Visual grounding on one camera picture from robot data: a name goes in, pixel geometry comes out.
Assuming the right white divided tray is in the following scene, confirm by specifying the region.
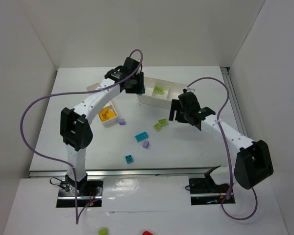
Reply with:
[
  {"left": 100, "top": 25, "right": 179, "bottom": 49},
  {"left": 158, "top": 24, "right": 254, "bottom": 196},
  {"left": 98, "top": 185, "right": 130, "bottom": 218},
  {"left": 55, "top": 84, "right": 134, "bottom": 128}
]
[{"left": 137, "top": 77, "right": 187, "bottom": 109}]

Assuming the right side aluminium rail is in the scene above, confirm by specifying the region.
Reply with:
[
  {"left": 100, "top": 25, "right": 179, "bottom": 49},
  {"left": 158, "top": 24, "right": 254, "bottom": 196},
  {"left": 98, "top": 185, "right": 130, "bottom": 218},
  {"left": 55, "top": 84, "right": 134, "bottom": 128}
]
[{"left": 220, "top": 67, "right": 248, "bottom": 137}]

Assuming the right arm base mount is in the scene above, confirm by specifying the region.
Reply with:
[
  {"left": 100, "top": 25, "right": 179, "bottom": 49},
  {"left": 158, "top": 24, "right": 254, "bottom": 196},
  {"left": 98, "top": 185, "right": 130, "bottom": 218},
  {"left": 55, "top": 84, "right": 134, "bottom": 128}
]
[{"left": 185, "top": 167, "right": 235, "bottom": 206}]

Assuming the turquoise 2x2 lego brick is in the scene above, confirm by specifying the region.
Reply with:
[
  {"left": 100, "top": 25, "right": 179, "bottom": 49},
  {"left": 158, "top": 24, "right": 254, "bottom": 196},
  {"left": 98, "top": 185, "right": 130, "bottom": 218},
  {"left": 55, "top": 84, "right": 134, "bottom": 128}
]
[{"left": 125, "top": 155, "right": 134, "bottom": 164}]

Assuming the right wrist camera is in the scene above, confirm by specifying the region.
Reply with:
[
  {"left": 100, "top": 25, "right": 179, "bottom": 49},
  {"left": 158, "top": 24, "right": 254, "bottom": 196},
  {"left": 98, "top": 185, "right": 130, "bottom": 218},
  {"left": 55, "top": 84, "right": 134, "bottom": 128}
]
[{"left": 183, "top": 88, "right": 195, "bottom": 93}]

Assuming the blue 2x4 lego brick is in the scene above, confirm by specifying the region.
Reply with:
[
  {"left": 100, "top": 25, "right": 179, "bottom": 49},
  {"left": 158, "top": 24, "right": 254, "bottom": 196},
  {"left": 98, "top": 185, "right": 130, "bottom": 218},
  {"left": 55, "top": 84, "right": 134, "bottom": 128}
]
[{"left": 135, "top": 132, "right": 148, "bottom": 142}]

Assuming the purple lego brick lower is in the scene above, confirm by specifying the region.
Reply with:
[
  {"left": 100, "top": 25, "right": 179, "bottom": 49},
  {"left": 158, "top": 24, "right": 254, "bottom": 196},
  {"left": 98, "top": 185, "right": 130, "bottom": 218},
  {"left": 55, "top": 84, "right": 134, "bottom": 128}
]
[{"left": 143, "top": 141, "right": 149, "bottom": 149}]

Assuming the orange 2x2 lego brick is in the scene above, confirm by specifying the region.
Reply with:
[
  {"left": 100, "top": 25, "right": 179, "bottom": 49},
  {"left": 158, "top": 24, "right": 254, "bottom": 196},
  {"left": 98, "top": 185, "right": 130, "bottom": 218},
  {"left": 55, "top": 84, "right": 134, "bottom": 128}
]
[{"left": 100, "top": 107, "right": 109, "bottom": 116}]

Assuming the left white divided tray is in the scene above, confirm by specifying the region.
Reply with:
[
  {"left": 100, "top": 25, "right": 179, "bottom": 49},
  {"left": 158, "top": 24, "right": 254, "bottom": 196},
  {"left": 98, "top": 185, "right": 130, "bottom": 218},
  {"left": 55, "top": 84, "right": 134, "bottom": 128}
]
[{"left": 86, "top": 80, "right": 121, "bottom": 126}]

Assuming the small purple lego brick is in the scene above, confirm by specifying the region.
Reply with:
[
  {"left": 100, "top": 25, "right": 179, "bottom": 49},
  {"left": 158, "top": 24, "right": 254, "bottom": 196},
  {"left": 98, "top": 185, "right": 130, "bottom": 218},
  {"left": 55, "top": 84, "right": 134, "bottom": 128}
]
[{"left": 119, "top": 118, "right": 126, "bottom": 125}]

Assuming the white divided tray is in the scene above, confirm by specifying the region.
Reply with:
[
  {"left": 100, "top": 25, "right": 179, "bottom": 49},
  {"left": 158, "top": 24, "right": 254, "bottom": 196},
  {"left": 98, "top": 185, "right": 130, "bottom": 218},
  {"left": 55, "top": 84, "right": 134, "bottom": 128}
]
[
  {"left": 137, "top": 77, "right": 187, "bottom": 109},
  {"left": 86, "top": 80, "right": 121, "bottom": 126}
]

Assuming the yellow round flower lego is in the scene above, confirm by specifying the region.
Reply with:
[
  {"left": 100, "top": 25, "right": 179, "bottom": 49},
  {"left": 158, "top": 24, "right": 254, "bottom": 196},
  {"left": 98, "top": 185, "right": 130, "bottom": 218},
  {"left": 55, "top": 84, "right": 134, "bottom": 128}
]
[{"left": 99, "top": 114, "right": 109, "bottom": 122}]

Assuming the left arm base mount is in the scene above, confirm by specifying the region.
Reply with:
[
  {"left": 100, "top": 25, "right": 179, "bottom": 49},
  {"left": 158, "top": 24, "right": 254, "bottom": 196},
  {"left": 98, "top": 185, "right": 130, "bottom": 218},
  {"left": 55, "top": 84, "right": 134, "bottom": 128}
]
[{"left": 49, "top": 177, "right": 103, "bottom": 208}]

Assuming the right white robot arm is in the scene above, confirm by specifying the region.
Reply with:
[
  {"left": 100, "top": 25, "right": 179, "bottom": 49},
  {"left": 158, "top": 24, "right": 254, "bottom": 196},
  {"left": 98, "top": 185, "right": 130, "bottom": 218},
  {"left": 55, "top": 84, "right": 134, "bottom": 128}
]
[{"left": 169, "top": 92, "right": 274, "bottom": 189}]

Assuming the green 2x2 lego brick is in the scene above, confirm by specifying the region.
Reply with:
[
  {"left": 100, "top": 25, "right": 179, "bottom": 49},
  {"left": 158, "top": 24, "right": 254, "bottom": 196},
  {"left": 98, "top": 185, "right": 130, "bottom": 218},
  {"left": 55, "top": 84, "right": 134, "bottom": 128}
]
[
  {"left": 155, "top": 90, "right": 164, "bottom": 95},
  {"left": 153, "top": 123, "right": 162, "bottom": 131}
]

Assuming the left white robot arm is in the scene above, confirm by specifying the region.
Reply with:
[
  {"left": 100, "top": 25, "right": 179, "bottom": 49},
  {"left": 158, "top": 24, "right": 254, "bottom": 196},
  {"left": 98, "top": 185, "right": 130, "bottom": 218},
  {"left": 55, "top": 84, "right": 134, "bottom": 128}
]
[{"left": 60, "top": 57, "right": 145, "bottom": 190}]

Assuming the red object on front edge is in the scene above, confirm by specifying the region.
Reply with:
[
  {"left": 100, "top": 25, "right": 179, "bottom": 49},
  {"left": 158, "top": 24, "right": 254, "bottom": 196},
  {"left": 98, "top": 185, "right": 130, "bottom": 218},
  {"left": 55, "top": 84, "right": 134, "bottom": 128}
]
[{"left": 142, "top": 231, "right": 153, "bottom": 235}]

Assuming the green lego on front edge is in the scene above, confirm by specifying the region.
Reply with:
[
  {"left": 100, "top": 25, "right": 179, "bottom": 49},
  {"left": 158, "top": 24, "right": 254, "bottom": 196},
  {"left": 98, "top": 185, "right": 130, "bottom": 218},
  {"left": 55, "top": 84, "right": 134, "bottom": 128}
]
[{"left": 98, "top": 228, "right": 108, "bottom": 235}]

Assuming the aluminium rail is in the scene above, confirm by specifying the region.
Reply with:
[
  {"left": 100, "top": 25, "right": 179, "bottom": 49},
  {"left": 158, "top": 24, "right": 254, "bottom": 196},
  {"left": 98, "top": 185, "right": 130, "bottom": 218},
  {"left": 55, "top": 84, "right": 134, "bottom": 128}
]
[
  {"left": 28, "top": 167, "right": 214, "bottom": 178},
  {"left": 220, "top": 67, "right": 248, "bottom": 137}
]

